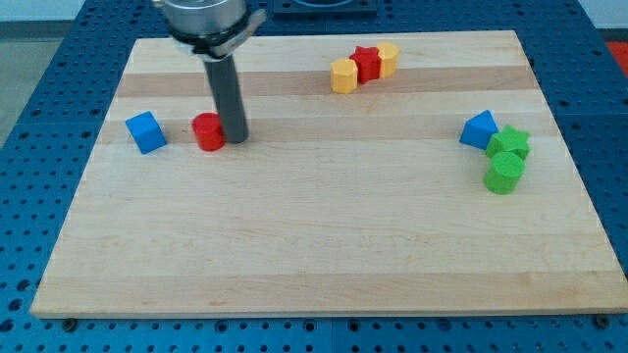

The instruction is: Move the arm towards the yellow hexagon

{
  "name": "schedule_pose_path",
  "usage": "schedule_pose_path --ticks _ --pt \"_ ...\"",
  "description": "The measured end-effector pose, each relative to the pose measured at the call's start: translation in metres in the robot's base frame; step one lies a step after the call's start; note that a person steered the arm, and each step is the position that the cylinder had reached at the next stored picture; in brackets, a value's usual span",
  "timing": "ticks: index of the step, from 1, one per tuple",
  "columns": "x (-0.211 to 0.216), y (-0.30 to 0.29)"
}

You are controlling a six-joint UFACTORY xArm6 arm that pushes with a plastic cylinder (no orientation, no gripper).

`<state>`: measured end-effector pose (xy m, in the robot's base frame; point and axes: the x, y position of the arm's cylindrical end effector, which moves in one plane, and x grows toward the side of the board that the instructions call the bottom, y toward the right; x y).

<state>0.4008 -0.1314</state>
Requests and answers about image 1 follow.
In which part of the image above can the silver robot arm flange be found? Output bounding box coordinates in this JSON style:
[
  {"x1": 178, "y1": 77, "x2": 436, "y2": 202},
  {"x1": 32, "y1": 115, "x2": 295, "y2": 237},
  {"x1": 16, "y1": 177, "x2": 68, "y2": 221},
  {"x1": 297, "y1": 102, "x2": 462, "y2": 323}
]
[{"x1": 160, "y1": 0, "x2": 267, "y2": 62}]

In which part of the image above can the yellow hexagon block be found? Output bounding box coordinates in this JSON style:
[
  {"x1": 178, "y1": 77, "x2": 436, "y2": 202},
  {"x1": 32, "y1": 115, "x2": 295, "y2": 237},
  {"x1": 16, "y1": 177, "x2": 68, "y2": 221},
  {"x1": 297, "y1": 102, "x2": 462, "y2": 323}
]
[{"x1": 331, "y1": 58, "x2": 358, "y2": 94}]

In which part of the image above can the wooden board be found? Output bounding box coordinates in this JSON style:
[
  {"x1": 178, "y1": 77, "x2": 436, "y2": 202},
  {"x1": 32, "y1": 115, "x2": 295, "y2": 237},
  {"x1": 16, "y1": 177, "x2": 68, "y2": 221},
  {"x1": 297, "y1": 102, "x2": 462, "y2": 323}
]
[{"x1": 30, "y1": 30, "x2": 627, "y2": 319}]

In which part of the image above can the red cylinder block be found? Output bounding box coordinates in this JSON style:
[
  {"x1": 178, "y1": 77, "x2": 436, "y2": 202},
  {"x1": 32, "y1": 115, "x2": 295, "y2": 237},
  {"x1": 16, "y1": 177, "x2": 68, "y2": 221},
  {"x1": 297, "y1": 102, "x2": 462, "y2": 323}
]
[{"x1": 191, "y1": 113, "x2": 226, "y2": 151}]

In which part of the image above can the red star block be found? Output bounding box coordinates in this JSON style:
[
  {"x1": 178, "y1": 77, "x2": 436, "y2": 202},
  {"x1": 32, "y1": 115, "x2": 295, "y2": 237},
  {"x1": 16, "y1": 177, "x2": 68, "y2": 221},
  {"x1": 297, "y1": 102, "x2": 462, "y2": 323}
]
[{"x1": 350, "y1": 46, "x2": 382, "y2": 84}]

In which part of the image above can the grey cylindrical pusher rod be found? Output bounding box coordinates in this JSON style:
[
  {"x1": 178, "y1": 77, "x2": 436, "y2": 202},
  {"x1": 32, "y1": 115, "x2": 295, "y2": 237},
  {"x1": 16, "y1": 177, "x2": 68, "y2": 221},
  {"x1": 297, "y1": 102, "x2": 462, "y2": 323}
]
[{"x1": 204, "y1": 56, "x2": 249, "y2": 144}]

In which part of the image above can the yellow rounded block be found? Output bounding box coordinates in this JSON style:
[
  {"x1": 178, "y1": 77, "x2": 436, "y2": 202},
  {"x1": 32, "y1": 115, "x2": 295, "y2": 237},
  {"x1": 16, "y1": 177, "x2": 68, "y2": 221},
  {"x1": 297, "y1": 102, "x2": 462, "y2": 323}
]
[{"x1": 377, "y1": 42, "x2": 400, "y2": 78}]

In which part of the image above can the blue triangle block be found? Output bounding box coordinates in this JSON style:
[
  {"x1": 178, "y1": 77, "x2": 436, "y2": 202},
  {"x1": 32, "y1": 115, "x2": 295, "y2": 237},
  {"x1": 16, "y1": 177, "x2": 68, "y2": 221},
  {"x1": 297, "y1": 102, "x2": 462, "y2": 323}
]
[{"x1": 459, "y1": 110, "x2": 499, "y2": 150}]

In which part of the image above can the blue cube block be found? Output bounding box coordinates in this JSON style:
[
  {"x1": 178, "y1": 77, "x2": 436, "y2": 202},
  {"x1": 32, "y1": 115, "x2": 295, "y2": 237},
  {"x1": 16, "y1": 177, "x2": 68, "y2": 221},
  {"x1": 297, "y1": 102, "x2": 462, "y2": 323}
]
[{"x1": 125, "y1": 112, "x2": 167, "y2": 154}]

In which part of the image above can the green cylinder block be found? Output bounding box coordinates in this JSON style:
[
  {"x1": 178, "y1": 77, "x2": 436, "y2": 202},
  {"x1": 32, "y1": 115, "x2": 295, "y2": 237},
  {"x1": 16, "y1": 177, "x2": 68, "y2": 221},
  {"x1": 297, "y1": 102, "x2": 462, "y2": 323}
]
[{"x1": 484, "y1": 152, "x2": 526, "y2": 195}]

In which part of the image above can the green star block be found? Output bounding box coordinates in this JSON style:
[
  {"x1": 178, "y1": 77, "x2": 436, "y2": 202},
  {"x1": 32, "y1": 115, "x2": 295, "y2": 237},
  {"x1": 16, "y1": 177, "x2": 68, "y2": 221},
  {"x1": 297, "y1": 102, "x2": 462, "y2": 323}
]
[{"x1": 485, "y1": 125, "x2": 531, "y2": 161}]

